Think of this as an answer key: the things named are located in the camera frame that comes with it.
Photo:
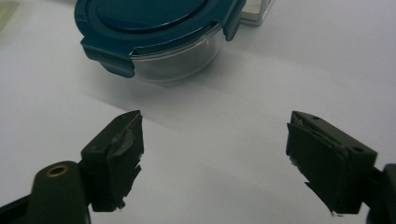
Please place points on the glass container with teal lid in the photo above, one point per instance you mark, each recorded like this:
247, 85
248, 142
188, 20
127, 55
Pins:
140, 31

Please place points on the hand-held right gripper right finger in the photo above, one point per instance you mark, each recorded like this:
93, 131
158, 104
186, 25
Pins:
330, 165

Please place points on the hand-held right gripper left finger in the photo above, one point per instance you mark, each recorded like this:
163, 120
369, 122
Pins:
106, 161

